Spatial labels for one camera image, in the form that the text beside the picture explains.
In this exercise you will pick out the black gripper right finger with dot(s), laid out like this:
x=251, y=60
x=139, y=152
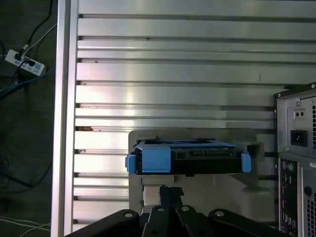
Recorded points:
x=187, y=222

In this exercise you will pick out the hard disk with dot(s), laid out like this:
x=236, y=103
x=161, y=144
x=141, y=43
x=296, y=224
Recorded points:
x=155, y=160

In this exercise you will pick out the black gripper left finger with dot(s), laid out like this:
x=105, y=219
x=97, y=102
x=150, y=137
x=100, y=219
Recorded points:
x=153, y=222

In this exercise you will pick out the black PC case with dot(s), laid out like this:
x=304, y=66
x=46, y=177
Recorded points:
x=291, y=148

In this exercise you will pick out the white power strip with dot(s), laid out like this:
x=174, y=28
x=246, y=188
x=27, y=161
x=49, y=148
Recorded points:
x=12, y=56

